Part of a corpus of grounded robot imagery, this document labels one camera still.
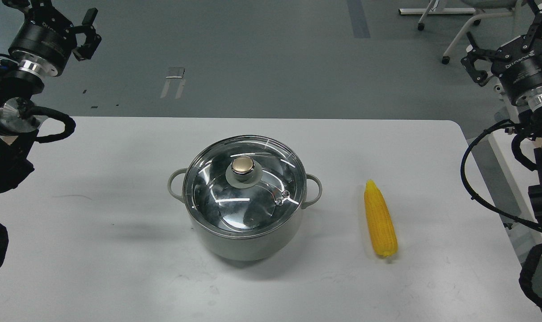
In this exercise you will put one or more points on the yellow corn cob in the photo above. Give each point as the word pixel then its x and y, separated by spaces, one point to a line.
pixel 380 226

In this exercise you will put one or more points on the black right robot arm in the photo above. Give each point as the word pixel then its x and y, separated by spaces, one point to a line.
pixel 527 141

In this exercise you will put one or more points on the white side table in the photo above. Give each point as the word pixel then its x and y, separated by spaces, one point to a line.
pixel 519 179

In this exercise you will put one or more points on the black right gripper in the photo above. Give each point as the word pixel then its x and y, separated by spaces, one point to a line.
pixel 528 71

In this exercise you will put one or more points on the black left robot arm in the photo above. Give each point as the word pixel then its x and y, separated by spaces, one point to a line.
pixel 22 122

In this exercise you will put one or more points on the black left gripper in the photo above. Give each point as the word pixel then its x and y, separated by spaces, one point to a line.
pixel 44 34

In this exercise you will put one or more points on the white rolling stand base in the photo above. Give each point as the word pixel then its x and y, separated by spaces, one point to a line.
pixel 435 8

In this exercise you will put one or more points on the glass pot lid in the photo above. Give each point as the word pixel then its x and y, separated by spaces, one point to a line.
pixel 244 185

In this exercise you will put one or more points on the grey steel cooking pot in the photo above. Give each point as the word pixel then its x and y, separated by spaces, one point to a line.
pixel 250 248

